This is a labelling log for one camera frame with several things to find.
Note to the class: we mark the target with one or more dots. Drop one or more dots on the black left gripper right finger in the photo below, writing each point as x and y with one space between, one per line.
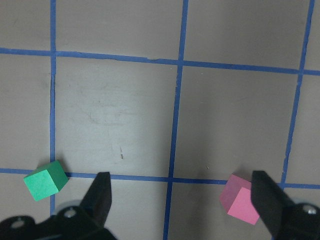
271 203

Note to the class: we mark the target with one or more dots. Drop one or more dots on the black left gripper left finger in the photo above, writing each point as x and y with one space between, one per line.
98 199

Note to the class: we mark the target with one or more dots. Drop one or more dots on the pink foam cube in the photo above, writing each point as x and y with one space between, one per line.
236 200

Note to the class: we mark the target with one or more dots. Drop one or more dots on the green foam cube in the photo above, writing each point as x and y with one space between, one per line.
46 180

